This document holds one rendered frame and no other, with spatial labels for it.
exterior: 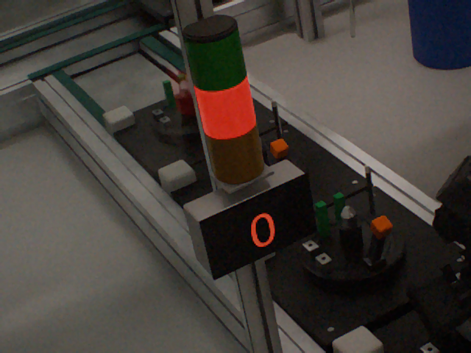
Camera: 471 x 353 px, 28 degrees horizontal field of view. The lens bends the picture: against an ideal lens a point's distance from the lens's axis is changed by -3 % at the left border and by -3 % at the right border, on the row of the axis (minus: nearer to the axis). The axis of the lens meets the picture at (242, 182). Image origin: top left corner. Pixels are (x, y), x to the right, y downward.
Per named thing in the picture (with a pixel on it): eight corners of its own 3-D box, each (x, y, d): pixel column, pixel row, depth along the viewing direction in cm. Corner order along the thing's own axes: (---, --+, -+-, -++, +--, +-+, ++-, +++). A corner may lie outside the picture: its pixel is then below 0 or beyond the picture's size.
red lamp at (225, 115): (266, 125, 91) (257, 79, 88) (218, 145, 89) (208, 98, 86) (240, 107, 95) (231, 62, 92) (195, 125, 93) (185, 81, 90)
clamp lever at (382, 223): (385, 259, 121) (393, 225, 115) (372, 267, 120) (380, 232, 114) (369, 240, 123) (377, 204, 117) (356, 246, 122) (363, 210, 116)
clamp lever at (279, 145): (286, 180, 140) (289, 146, 134) (274, 186, 140) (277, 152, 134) (273, 163, 142) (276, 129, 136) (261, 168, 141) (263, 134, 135)
